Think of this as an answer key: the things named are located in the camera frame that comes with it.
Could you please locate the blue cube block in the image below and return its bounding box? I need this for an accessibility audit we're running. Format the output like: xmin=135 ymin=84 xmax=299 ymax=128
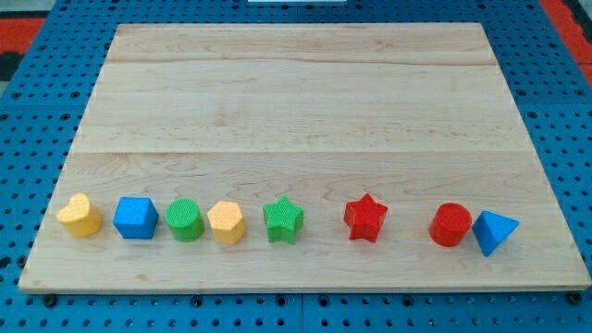
xmin=113 ymin=197 xmax=159 ymax=240

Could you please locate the green cylinder block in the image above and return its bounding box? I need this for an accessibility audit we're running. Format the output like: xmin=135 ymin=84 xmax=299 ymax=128
xmin=165 ymin=198 xmax=204 ymax=242

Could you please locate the red cylinder block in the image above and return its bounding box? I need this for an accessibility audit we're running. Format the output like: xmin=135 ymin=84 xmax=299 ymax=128
xmin=428 ymin=203 xmax=473 ymax=247

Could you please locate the yellow heart block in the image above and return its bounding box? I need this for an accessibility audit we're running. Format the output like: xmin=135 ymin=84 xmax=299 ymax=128
xmin=56 ymin=193 xmax=103 ymax=238

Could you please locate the wooden board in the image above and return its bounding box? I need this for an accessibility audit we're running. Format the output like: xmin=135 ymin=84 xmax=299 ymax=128
xmin=19 ymin=23 xmax=591 ymax=294

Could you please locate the blue triangle block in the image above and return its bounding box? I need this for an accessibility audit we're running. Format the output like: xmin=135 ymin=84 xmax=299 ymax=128
xmin=472 ymin=210 xmax=519 ymax=257

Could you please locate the yellow hexagon block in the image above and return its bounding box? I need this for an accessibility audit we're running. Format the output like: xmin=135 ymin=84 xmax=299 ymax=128
xmin=207 ymin=201 xmax=246 ymax=244

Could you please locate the red star block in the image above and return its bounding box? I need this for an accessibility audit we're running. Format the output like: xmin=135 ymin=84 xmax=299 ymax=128
xmin=344 ymin=193 xmax=388 ymax=243

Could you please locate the green star block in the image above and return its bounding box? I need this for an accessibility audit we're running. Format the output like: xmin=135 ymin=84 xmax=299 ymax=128
xmin=263 ymin=196 xmax=304 ymax=244

